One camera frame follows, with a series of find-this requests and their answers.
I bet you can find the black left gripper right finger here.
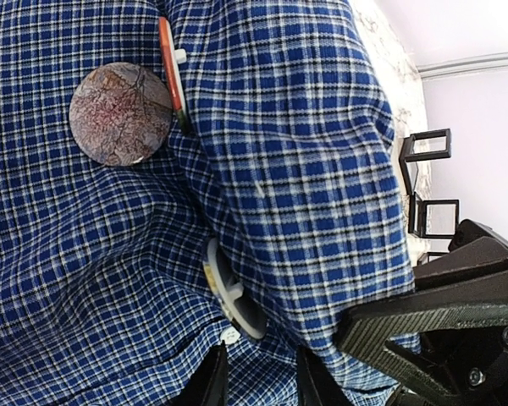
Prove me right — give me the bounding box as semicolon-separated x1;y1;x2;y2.
296;346;351;406

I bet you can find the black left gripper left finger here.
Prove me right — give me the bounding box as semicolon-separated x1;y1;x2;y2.
185;342;229;406

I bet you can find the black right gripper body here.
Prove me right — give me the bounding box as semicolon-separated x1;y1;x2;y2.
413;219;508;291

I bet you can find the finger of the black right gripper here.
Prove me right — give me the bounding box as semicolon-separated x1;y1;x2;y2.
336;292;508;405

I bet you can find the white blue round brooch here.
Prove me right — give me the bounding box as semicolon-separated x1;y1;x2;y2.
202;238;268;341

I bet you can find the blue checked shirt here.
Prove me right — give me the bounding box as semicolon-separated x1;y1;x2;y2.
0;1;414;405

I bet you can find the brown round brooch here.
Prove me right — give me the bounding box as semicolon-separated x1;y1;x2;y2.
69;62;173;167

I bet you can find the orange rimmed round brooch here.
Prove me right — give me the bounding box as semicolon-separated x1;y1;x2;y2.
158;17;191;134

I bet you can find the black frame stand far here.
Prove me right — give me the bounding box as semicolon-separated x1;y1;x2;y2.
400;129;451;163

